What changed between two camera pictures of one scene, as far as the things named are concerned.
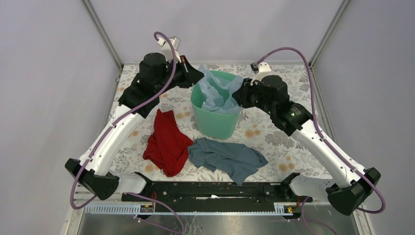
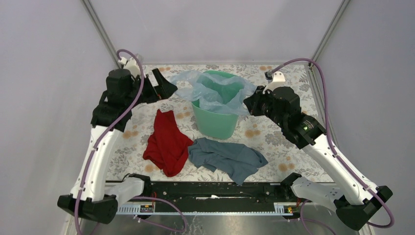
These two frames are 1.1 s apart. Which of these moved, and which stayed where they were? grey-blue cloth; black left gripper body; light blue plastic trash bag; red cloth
Moved: light blue plastic trash bag; black left gripper body
Stayed: grey-blue cloth; red cloth
